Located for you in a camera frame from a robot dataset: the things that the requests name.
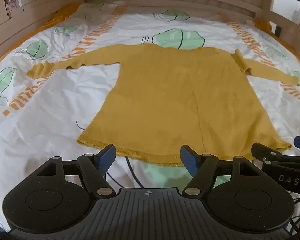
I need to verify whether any orange bedsheet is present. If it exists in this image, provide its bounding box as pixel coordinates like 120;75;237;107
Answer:
0;2;81;67

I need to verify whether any floral patterned cloth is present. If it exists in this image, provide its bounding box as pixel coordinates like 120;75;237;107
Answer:
4;0;17;12

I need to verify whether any black metal frame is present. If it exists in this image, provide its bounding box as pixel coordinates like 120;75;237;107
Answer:
273;0;300;38

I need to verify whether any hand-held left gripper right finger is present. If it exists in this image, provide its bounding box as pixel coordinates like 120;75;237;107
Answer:
180;145;262;197

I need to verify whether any black cable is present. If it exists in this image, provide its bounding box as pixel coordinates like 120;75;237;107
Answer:
287;197;300;236

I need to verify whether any white leaf-print duvet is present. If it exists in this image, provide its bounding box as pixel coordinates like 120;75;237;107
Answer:
0;2;300;233

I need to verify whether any mustard yellow knit sweater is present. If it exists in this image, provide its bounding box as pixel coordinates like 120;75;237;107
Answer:
26;43;300;167

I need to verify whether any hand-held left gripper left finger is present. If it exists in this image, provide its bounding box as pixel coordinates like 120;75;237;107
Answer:
36;144;117;197

